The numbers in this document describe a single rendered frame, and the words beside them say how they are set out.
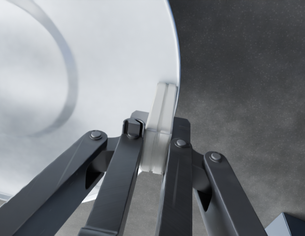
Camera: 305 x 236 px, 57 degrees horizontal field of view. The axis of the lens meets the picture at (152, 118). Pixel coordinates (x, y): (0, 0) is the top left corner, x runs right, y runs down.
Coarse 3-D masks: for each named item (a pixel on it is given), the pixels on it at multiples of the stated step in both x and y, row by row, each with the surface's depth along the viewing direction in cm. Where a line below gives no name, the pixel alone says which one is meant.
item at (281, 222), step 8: (280, 216) 57; (288, 216) 57; (272, 224) 58; (280, 224) 56; (288, 224) 55; (296, 224) 56; (304, 224) 57; (272, 232) 57; (280, 232) 55; (288, 232) 53; (296, 232) 54; (304, 232) 55
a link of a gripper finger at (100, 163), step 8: (136, 112) 18; (144, 112) 18; (144, 120) 18; (112, 144) 15; (104, 152) 14; (112, 152) 15; (96, 160) 15; (104, 160) 15; (88, 168) 15; (96, 168) 15; (104, 168) 15
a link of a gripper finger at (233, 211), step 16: (208, 160) 14; (224, 160) 14; (208, 176) 14; (224, 176) 13; (224, 192) 12; (240, 192) 12; (208, 208) 13; (224, 208) 12; (240, 208) 12; (208, 224) 13; (224, 224) 12; (240, 224) 11; (256, 224) 11
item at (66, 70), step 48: (0, 0) 19; (48, 0) 20; (96, 0) 19; (144, 0) 19; (0, 48) 21; (48, 48) 21; (96, 48) 21; (144, 48) 20; (0, 96) 23; (48, 96) 23; (96, 96) 23; (144, 96) 22; (0, 144) 27; (48, 144) 26; (0, 192) 30; (96, 192) 28
